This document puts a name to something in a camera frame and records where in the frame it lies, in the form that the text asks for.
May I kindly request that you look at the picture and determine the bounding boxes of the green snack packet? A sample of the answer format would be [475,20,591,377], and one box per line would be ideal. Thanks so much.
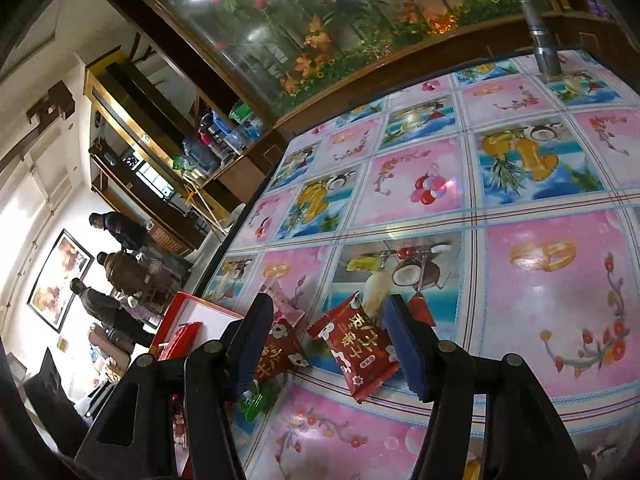
[239,382,280,422]

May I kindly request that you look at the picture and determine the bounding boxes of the dark red flower snack packet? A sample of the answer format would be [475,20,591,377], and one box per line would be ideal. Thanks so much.
[254,318,309,384]

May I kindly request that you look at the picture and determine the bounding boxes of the pink bear snack packet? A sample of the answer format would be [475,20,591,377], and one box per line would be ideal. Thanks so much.
[264,278,305,327]

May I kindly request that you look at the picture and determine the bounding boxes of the red gift box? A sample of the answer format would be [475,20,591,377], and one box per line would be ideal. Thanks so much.
[149,292,243,359]

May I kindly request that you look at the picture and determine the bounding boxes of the person in brown jacket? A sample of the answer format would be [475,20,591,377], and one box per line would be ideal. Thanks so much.
[96,252,171,301]

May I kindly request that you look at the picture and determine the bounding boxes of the person in dark jacket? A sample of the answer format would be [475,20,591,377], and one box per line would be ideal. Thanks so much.
[89,211,148,252]

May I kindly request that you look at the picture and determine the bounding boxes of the floral plastic tablecloth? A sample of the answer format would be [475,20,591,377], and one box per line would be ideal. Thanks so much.
[203,50,639,479]

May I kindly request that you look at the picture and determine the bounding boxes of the blue water jug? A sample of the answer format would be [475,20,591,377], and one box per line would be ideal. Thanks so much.
[182,138,220,174]

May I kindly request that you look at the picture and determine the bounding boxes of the silver flashlight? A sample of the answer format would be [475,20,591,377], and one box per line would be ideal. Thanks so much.
[518,0,562,81]

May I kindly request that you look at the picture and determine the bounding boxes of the framed wall picture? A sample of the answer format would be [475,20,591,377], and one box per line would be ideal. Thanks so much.
[28,230,94,334]

